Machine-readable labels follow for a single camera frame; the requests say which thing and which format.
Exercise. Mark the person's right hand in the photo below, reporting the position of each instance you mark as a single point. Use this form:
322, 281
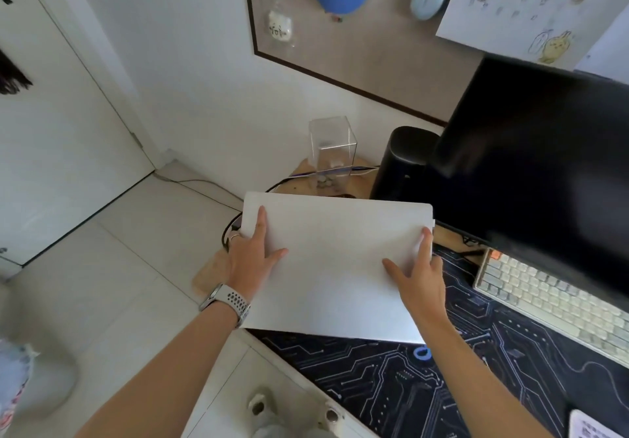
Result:
425, 290

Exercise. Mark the person's left hand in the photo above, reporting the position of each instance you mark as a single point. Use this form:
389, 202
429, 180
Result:
250, 260

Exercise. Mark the silver laptop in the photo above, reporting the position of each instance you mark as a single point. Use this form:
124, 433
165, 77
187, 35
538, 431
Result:
339, 275

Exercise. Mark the person's left forearm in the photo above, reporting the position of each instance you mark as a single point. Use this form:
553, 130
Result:
167, 378

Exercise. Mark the person's right forearm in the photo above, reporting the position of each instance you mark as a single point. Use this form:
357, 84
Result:
481, 383

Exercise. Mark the black circuit-print desk mat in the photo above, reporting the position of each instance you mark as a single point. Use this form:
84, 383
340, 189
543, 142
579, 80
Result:
491, 378

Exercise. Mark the white perforated wristwatch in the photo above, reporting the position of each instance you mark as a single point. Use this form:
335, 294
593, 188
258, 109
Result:
228, 302

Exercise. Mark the pile of coins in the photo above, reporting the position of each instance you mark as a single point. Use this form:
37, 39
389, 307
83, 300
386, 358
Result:
329, 184

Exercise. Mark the black cylindrical speaker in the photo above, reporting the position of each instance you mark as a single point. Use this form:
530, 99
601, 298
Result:
403, 167

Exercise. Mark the white mechanical keyboard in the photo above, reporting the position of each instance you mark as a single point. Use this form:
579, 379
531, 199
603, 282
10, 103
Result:
550, 300

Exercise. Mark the clear acrylic box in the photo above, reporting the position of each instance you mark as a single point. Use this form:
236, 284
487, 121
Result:
334, 152

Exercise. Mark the beige slipper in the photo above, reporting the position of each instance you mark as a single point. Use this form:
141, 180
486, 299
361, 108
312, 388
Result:
330, 414
259, 402

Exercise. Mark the light grey trousers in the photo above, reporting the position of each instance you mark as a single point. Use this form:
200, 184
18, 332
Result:
290, 428

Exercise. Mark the black monitor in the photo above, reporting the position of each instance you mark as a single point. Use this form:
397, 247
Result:
550, 157

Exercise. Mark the white door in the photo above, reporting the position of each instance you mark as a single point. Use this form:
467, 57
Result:
59, 133

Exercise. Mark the white plush in bag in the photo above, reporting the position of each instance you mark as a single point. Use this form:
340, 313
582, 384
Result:
280, 27

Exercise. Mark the brown-framed cork pin board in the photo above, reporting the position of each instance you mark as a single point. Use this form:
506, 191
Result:
383, 49

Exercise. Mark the cluster of colourful push pins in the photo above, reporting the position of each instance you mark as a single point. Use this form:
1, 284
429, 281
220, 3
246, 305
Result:
337, 18

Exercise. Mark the floral cloth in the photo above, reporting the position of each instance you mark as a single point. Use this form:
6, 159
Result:
15, 378

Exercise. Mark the plain white paper sheet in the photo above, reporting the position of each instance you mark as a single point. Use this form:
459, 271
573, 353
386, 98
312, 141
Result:
609, 54

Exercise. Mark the white doodle paper sheet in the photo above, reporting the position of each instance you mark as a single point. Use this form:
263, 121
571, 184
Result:
521, 5

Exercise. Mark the black tassel hanging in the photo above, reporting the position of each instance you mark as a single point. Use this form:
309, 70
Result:
12, 74

